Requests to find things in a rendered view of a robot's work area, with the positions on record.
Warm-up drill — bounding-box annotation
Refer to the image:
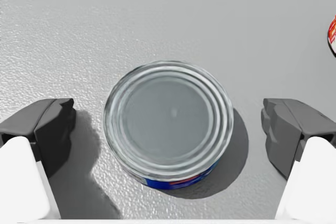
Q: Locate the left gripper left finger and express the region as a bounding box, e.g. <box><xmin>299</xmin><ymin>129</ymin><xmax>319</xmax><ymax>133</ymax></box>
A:
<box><xmin>0</xmin><ymin>98</ymin><xmax>77</xmax><ymax>221</ymax></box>

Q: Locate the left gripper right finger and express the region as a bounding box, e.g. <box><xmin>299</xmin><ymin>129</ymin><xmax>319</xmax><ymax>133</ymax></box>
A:
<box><xmin>260</xmin><ymin>98</ymin><xmax>336</xmax><ymax>221</ymax></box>

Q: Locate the red and white can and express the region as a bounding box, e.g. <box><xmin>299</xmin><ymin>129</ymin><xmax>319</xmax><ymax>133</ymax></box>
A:
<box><xmin>327</xmin><ymin>14</ymin><xmax>336</xmax><ymax>57</ymax></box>

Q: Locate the blue flat can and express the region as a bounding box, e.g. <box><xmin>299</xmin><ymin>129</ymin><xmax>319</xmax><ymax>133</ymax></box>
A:
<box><xmin>103</xmin><ymin>60</ymin><xmax>235</xmax><ymax>190</ymax></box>

